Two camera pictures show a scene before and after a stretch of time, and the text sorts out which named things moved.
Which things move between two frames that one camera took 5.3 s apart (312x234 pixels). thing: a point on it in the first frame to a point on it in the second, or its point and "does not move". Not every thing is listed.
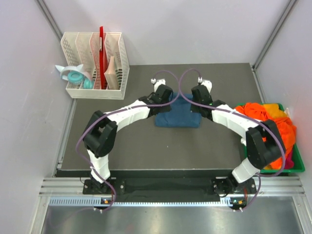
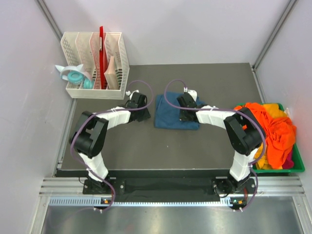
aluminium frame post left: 48,17 does not move
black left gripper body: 165,108 to 144,114
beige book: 111,74 does not move
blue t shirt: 180,115 does not move
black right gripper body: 195,108 to 183,116
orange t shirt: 287,131 does not move
